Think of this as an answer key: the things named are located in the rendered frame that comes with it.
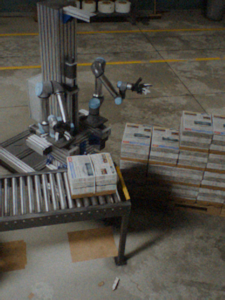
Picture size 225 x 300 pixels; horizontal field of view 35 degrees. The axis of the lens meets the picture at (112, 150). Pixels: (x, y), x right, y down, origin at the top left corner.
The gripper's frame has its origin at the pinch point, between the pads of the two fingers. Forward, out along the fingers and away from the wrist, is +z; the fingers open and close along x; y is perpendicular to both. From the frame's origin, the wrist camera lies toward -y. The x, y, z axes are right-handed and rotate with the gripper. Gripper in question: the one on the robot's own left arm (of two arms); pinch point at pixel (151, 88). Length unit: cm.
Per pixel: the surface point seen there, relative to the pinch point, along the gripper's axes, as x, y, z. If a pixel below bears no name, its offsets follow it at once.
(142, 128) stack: 20.2, 38.3, -1.7
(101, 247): 129, 107, -16
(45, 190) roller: 135, 26, -63
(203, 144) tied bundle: 41, 25, 61
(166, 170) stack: 50, 63, 32
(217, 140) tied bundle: 39, 19, 74
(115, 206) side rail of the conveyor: 134, 26, -2
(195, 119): 18, 15, 50
